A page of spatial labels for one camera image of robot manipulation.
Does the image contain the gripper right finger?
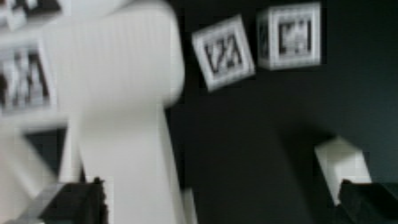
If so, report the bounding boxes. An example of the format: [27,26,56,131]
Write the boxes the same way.
[335,180,398,224]

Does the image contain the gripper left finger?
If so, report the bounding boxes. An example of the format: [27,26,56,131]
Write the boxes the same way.
[16,177,111,224]

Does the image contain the white chair back frame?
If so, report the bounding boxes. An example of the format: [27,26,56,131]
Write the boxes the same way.
[0,0,185,224]

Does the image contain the white tagged cube left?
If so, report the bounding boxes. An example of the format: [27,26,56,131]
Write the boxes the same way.
[192,15,256,91]

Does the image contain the white tagged cube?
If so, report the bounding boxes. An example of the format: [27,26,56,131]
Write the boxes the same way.
[192,15,256,91]
[256,2,322,70]

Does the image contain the white tagged cube right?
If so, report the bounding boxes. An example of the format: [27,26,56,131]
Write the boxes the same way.
[256,2,322,70]

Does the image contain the white right rail barrier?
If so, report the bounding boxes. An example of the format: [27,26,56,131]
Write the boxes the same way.
[315,136,372,204]

